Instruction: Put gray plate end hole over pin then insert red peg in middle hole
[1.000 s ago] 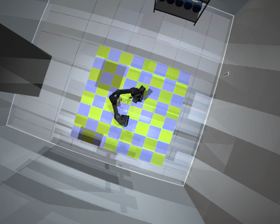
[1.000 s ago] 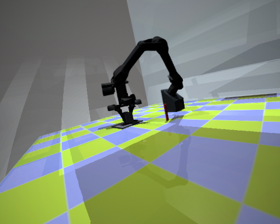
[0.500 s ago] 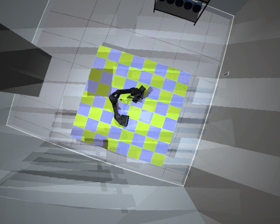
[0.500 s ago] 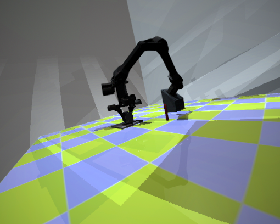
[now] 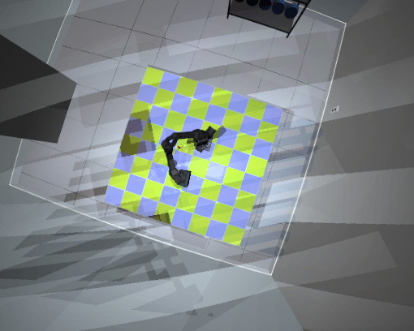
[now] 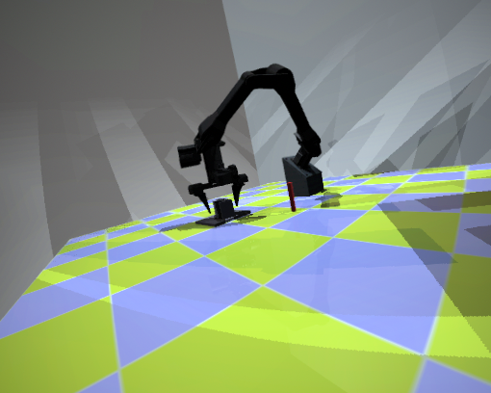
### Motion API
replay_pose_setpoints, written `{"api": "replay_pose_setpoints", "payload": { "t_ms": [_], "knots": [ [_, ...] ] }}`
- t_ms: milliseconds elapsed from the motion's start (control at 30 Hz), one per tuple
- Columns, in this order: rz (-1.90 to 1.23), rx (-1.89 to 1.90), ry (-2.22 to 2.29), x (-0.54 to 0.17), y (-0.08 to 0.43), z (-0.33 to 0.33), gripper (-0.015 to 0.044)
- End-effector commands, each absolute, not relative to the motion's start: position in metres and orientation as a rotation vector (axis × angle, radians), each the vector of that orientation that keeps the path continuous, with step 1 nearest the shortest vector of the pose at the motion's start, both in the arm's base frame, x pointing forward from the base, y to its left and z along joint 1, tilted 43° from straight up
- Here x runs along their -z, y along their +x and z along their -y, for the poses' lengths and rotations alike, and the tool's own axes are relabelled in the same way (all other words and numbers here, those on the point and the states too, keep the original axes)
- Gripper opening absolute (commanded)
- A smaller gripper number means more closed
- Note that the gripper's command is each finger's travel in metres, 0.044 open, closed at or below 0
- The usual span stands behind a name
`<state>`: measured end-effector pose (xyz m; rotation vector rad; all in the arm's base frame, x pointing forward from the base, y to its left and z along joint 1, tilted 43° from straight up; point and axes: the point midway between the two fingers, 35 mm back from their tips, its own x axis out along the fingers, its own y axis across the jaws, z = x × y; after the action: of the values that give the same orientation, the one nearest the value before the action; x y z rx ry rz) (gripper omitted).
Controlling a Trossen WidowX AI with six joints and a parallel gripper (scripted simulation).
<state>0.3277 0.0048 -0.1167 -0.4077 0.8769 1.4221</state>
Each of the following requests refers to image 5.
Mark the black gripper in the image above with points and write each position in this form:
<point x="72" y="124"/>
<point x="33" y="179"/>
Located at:
<point x="199" y="148"/>

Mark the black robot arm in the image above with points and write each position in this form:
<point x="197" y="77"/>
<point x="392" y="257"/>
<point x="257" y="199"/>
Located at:
<point x="198" y="135"/>

